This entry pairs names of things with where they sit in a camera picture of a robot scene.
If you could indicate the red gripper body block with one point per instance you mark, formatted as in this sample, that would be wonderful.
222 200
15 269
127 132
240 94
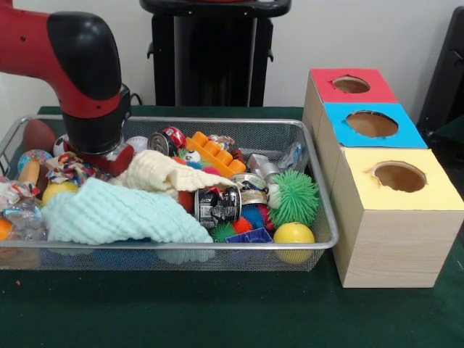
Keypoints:
119 163

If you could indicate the cream waffle cloth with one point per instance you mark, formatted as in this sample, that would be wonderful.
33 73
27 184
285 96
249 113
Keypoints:
167 174

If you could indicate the mint green waffle cloth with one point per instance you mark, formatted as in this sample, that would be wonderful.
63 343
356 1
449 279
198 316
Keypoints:
123 214

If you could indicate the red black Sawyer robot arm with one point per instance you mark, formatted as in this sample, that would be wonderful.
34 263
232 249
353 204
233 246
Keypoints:
80 65

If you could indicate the clear shallow mesh bin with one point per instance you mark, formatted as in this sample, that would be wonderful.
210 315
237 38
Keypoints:
319 246

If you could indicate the wooden box with three holes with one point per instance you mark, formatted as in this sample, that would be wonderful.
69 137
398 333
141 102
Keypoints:
391 225

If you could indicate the crushed black silver can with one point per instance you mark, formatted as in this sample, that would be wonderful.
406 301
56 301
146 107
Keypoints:
167 141

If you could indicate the plain yellow ball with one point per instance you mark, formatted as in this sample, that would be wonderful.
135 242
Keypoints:
58 192

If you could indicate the small brown football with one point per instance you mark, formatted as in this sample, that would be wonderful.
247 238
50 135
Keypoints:
38 135

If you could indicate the orange toy building block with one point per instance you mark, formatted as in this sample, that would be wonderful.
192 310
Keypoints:
216 154

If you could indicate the black silver drink can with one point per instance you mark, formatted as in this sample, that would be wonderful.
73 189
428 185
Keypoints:
217 206

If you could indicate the dark green table cloth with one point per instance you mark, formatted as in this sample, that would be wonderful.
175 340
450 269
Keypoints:
217 312

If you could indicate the green fuzzy toy with eyes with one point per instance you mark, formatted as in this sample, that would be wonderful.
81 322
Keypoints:
296 197

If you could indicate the yellow smiley ball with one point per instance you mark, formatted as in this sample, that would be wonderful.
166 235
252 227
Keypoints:
293 233

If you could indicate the black stand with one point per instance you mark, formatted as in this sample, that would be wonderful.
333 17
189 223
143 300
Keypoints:
446 80

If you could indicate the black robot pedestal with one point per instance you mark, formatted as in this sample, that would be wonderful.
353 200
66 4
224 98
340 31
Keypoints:
217 58

